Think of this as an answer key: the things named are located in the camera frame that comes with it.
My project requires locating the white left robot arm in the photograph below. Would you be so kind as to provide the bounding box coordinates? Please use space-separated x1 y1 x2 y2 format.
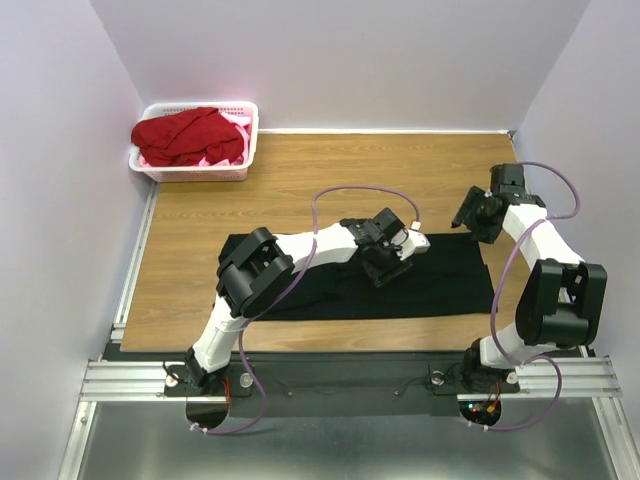
185 208 430 394

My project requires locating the aluminium frame rail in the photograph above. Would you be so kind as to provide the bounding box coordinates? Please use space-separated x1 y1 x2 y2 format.
55 179 171 480

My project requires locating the red t shirt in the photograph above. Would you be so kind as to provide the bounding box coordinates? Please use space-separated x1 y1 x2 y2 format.
131 106 245 165

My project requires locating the black t shirt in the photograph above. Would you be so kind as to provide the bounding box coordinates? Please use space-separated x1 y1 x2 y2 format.
218 231 497 323

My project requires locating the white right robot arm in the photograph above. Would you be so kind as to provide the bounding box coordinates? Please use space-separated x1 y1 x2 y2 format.
451 164 608 391

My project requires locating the white plastic laundry basket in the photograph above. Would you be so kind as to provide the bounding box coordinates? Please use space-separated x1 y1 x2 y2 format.
129 101 259 183

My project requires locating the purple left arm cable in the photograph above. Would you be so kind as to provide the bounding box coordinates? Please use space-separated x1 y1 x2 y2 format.
187 185 422 435

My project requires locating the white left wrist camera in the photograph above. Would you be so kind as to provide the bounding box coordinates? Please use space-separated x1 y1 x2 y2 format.
392 228 431 261

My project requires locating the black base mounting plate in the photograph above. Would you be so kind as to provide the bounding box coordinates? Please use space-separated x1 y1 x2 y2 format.
99 351 521 419

